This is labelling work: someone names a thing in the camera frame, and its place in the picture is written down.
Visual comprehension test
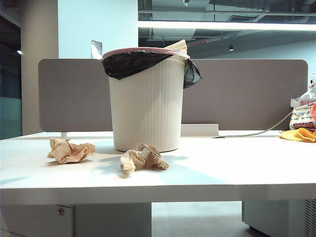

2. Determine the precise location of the grey cable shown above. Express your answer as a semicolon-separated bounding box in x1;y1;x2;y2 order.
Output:
213;110;294;138

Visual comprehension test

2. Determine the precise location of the white divider bracket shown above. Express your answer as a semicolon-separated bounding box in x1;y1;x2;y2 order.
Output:
180;123;219;137

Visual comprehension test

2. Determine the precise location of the long ceiling light strip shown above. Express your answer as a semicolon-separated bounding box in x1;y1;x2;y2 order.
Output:
137;20;316;32

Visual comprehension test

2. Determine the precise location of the orange plastic object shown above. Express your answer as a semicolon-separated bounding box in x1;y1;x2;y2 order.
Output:
310;102;316;135

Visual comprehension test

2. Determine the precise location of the brown paper ball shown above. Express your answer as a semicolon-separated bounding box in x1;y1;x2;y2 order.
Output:
46;138;96;165
119;143;170;176
164;39;188;54

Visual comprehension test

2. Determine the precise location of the printed plastic bag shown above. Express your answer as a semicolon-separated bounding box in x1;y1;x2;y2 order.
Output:
289;91;316;131

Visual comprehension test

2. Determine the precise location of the beige building column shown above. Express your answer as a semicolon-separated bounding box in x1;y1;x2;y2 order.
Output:
20;0;59;136

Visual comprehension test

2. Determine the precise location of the white table support panel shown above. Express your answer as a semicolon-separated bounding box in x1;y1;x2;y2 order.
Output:
0;203;152;237

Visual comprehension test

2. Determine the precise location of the yellow cloth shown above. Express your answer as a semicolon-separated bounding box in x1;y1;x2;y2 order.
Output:
278;127;316;143

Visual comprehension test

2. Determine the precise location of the white plush toy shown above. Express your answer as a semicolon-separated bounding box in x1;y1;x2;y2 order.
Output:
308;73;316;99

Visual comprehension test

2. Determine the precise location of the pink trash can rim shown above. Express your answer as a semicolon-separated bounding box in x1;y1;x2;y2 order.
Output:
102;46;191;59

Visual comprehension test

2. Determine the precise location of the white cabinet under table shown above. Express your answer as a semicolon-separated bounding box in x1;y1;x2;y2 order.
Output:
241;199;316;237

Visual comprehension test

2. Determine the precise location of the ceiling air vent grille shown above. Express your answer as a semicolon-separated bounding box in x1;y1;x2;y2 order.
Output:
228;14;260;23

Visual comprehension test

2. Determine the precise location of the white ribbed trash can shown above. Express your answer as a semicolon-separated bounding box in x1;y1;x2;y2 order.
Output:
108;55;186;153

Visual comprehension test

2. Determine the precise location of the black plastic trash bag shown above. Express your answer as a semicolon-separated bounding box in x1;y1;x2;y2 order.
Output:
102;50;202;89

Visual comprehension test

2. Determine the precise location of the grey desk divider panel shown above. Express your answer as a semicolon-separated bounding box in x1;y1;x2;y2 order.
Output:
38;58;309;132

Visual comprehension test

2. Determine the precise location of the paper notice on wall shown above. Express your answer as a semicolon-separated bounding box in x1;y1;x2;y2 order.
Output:
90;39;103;59

